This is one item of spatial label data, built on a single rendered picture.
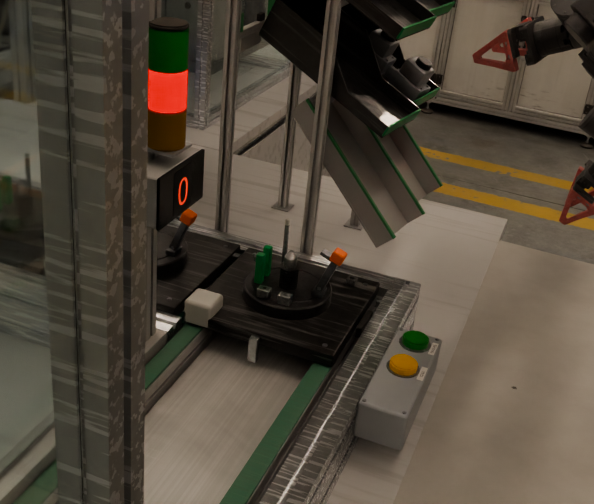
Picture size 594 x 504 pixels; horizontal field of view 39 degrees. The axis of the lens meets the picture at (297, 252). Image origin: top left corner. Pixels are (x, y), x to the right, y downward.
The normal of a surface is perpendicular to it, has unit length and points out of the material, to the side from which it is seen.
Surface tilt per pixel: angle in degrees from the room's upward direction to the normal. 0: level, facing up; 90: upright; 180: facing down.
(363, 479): 0
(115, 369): 90
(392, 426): 90
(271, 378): 0
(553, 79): 90
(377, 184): 45
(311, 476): 0
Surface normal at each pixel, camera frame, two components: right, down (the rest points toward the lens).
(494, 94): -0.39, 0.40
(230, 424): 0.09, -0.88
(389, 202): 0.67, -0.40
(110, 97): 0.93, 0.25
